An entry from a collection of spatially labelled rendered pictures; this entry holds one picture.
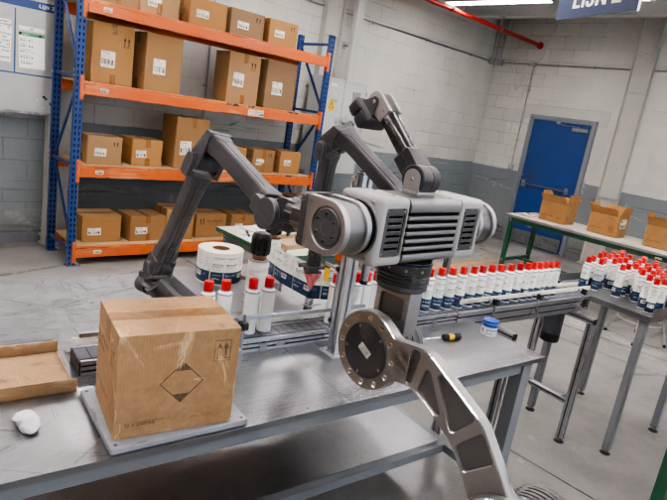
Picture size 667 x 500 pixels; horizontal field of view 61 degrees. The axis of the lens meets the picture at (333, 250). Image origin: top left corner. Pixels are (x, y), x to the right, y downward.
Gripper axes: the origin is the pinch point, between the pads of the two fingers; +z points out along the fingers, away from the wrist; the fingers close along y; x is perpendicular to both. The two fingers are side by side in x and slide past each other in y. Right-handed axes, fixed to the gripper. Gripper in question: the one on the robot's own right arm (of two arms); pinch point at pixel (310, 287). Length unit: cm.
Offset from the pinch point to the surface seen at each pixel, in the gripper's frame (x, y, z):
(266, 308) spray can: 8.0, 23.8, 3.3
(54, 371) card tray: 6, 92, 17
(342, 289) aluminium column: 21.9, 1.9, -7.4
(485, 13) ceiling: -450, -595, -234
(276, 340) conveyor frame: 11.3, 19.7, 15.1
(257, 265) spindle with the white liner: -18.5, 13.5, -3.3
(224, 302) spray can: 8.0, 40.6, -0.6
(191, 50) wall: -447, -131, -97
